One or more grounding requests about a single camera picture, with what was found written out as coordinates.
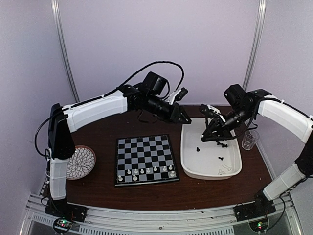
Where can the right aluminium frame post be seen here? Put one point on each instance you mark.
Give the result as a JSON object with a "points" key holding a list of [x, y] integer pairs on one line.
{"points": [[259, 26]]}

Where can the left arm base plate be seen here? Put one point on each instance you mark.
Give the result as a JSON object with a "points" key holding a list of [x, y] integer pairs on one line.
{"points": [[70, 212]]}

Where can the white plastic tub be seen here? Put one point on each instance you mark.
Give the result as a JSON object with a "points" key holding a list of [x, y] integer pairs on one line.
{"points": [[204, 165]]}

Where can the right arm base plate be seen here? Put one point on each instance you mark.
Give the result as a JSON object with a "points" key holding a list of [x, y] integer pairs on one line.
{"points": [[250, 211]]}

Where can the right circuit board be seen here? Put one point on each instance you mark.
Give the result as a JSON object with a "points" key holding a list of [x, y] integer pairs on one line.
{"points": [[259, 225]]}

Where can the black white chessboard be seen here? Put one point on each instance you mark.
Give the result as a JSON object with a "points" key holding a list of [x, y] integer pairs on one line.
{"points": [[142, 153]]}

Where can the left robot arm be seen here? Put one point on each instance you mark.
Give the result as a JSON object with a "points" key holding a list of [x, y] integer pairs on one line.
{"points": [[68, 119]]}

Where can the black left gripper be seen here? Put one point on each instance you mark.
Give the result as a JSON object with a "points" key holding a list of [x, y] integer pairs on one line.
{"points": [[176, 113]]}

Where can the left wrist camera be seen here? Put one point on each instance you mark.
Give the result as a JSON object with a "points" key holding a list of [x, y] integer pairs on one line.
{"points": [[177, 95]]}

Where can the aluminium front rail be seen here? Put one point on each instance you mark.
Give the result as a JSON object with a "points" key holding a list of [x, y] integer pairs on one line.
{"points": [[211, 221]]}

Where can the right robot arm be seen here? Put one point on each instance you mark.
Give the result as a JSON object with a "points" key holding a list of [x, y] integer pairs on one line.
{"points": [[246, 106]]}

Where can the left aluminium frame post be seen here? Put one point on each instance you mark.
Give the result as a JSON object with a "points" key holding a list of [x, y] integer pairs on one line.
{"points": [[63, 48]]}

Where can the circuit board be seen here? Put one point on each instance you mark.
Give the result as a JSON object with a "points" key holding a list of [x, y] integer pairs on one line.
{"points": [[259, 225], [61, 225]]}

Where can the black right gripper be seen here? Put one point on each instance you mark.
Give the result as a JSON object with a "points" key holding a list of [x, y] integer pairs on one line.
{"points": [[221, 128]]}

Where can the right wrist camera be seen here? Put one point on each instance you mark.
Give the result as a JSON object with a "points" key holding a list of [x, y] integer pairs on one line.
{"points": [[211, 112]]}

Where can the aluminium frame post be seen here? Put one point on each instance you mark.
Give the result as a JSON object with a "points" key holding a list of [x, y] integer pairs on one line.
{"points": [[63, 48], [259, 26]]}

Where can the cluster of white chess pieces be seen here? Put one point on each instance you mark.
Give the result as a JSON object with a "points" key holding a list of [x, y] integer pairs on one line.
{"points": [[225, 170]]}

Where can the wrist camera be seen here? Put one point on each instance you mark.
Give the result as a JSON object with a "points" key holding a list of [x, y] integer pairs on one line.
{"points": [[211, 112], [177, 95]]}

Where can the left circuit board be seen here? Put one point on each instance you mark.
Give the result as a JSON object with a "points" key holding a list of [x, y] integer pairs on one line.
{"points": [[61, 225]]}

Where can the patterned ceramic plate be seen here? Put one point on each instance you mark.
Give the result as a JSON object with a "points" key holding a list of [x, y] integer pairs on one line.
{"points": [[81, 163]]}

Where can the clear plastic cup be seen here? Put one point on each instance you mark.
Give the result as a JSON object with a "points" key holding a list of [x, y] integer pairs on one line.
{"points": [[249, 140]]}

